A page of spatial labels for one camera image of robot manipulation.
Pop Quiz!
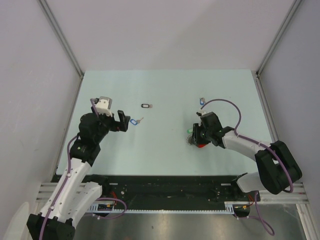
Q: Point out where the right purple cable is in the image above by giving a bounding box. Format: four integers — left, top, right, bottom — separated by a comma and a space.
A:
199, 99, 296, 237

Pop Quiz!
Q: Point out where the white cable duct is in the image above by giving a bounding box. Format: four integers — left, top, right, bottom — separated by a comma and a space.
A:
87, 202, 241, 215

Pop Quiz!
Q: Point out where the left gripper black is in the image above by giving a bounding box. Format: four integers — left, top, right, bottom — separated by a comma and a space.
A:
91, 105, 130, 143

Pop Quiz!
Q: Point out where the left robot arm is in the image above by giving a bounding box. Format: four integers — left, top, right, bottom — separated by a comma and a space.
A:
26, 110, 131, 240

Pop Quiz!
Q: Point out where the purple cable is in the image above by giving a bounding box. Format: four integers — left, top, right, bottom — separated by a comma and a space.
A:
37, 97, 128, 240
199, 99, 296, 237

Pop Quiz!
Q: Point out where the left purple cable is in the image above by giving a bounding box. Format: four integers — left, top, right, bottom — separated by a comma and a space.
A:
37, 97, 128, 240

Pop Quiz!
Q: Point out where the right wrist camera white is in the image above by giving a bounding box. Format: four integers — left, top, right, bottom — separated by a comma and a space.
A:
196, 111, 212, 119

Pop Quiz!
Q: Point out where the metal keyring holder red handle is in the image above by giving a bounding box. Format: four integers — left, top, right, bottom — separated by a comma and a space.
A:
186, 133, 209, 149

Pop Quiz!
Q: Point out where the black key tag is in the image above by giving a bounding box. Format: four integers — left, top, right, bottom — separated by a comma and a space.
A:
140, 103, 153, 109

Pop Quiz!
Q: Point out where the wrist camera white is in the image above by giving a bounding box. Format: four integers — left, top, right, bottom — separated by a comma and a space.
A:
196, 111, 212, 119
95, 96, 113, 117

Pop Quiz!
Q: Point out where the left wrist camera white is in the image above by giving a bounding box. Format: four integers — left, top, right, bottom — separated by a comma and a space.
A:
95, 96, 113, 117

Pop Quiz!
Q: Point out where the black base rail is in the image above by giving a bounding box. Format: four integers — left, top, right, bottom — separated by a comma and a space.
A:
51, 174, 261, 210

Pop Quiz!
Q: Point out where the blue tag key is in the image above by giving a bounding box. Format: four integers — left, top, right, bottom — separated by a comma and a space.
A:
130, 117, 144, 126
199, 97, 206, 106

